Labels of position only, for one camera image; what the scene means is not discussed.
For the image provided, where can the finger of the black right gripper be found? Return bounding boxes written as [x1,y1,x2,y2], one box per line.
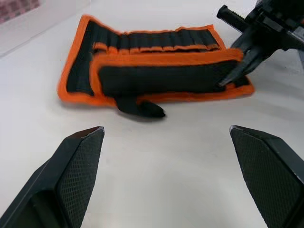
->
[229,30,253,52]
[217,44,270,88]

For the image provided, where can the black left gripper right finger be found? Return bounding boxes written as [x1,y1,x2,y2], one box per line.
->
[229,125,304,228]

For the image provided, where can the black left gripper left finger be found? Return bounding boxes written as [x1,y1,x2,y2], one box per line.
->
[0,126,105,228]

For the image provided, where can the orange and black tool roll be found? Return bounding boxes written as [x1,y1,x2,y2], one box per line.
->
[56,14,256,120]

